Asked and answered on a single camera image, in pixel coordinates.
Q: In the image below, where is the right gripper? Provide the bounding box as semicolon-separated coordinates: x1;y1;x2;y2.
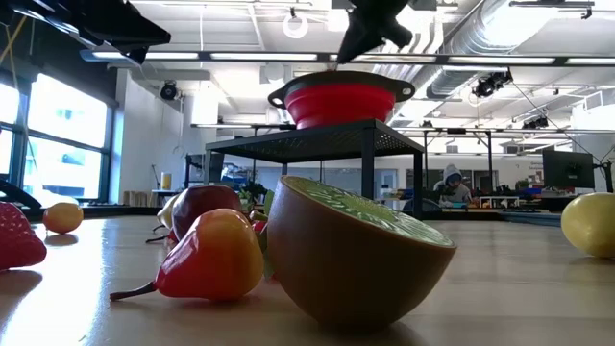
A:
337;0;414;65

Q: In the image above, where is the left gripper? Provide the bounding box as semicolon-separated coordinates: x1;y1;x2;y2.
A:
9;0;172;65

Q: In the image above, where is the red collapsible colander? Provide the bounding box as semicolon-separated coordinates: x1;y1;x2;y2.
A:
267;70;417;131

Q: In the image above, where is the yellow lemon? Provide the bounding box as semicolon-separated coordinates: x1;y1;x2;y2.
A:
559;191;615;260
157;193;182;231

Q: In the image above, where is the small orange fruit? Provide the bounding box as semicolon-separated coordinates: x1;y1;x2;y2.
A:
42;202;85;235

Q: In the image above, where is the halved kiwi fruit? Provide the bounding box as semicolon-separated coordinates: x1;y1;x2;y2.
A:
266;175;457;333

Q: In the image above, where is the long ceiling light strip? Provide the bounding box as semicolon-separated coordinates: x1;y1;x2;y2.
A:
79;50;615;67

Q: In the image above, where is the large glass window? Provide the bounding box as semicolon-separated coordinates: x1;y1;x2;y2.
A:
0;71;115;204

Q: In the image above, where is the black perforated metal shelf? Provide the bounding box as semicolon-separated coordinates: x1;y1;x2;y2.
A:
204;118;426;222

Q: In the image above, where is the person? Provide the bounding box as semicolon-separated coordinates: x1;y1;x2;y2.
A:
433;163;475;206

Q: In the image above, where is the dark red toy apple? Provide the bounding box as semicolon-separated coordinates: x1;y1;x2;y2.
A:
170;184;245;242

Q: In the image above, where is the red yellow pear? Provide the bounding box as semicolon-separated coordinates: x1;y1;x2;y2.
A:
109;208;265;303

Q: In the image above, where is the black computer monitor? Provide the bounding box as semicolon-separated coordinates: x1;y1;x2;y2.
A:
542;149;596;189

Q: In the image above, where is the white hanging ring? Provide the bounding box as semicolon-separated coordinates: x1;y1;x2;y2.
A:
282;12;310;40

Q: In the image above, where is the silver ventilation duct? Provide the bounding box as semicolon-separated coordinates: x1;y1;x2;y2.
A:
425;0;554;100

